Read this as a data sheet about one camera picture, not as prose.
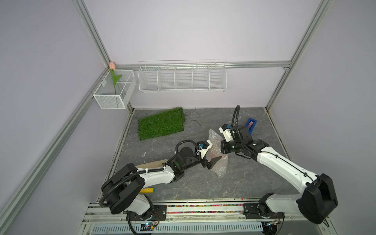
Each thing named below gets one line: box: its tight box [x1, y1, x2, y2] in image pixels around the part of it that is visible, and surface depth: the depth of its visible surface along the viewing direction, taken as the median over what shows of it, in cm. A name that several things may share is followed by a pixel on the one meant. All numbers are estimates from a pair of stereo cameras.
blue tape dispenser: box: [245, 117, 258, 135], surface depth 105 cm
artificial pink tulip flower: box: [109, 61, 122, 96], surface depth 92 cm
